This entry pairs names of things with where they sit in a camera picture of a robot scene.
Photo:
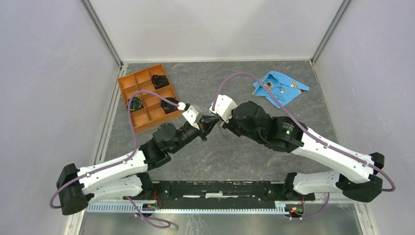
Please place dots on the orange compartment tray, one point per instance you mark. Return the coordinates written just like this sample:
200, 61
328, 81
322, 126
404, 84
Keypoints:
152, 114

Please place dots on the black coiled item top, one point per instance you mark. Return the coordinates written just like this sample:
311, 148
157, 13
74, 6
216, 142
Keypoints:
159, 81

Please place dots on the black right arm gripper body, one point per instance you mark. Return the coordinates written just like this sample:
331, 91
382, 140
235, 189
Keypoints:
229, 125

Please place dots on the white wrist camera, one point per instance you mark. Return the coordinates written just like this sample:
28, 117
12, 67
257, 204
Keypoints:
192, 113
223, 106

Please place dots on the metal key holder plate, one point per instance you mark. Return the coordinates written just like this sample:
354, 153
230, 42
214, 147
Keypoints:
223, 132

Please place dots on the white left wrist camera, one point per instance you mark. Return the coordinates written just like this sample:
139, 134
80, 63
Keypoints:
192, 113

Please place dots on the black coiled item right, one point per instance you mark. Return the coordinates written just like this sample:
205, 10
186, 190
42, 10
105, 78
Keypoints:
167, 107

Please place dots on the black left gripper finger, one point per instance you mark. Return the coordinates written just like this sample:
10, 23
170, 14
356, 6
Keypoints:
210, 120
207, 128

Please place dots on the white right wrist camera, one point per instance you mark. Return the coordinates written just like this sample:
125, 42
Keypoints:
223, 106

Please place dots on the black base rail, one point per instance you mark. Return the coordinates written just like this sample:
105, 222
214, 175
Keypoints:
219, 194

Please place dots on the silver toothed front rail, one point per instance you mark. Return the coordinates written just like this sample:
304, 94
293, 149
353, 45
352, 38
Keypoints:
127, 207

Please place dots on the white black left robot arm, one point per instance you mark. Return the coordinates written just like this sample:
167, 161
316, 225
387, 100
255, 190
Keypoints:
125, 176

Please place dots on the blue patterned cloth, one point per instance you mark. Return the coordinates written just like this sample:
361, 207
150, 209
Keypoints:
283, 87

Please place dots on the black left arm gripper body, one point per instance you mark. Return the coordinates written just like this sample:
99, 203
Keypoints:
199, 129

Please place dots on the black green coiled item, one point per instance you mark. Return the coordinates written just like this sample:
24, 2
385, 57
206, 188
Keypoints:
134, 104

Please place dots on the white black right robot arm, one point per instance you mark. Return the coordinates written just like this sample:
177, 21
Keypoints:
350, 173

